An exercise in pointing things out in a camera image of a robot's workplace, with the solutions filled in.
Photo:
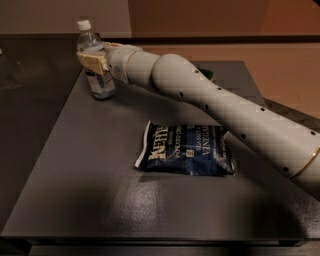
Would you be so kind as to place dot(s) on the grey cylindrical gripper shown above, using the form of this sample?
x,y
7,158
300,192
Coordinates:
x,y
115,62

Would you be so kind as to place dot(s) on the clear plastic water bottle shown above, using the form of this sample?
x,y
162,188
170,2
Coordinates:
x,y
102,86

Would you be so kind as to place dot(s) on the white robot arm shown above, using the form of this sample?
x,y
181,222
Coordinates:
x,y
290,148

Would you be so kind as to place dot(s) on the dark side table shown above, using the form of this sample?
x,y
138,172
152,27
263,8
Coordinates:
x,y
45,109

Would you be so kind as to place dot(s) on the green and yellow sponge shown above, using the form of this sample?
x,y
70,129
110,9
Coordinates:
x,y
207,73

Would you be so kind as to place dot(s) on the blue potato chips bag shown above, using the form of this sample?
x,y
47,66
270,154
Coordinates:
x,y
195,150

